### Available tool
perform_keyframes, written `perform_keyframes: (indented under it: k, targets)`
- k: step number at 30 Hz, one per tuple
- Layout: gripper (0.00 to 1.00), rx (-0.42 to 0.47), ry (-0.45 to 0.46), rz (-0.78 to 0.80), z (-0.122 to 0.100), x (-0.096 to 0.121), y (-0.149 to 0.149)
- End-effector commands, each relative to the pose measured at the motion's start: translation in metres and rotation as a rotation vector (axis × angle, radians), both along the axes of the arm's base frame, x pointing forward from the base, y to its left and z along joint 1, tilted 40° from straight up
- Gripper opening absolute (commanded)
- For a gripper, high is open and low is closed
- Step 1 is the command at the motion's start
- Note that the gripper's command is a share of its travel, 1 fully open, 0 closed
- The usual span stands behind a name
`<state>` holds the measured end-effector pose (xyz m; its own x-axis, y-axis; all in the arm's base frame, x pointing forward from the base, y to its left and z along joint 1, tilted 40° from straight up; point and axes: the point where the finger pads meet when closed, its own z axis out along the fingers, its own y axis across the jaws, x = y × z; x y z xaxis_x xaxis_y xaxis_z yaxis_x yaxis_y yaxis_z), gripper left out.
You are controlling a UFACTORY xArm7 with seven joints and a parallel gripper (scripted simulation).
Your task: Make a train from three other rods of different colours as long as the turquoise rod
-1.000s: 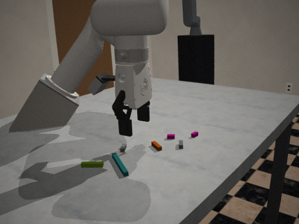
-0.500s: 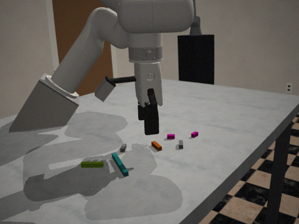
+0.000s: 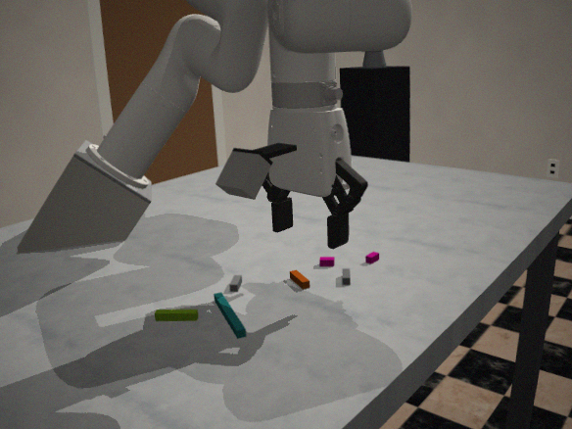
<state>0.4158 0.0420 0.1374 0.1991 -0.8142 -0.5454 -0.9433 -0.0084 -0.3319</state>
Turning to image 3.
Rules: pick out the magenta rod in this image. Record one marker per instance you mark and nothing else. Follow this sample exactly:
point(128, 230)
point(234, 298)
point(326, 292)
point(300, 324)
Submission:
point(371, 258)
point(326, 261)

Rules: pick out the lime green rod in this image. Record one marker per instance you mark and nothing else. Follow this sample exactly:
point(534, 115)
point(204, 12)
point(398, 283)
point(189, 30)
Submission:
point(176, 315)

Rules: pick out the orange rectangular block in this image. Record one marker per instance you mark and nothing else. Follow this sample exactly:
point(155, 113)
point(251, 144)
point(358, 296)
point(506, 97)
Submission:
point(299, 279)

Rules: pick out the turquoise rod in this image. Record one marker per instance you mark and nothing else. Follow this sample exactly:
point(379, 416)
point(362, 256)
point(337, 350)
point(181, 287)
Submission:
point(230, 316)

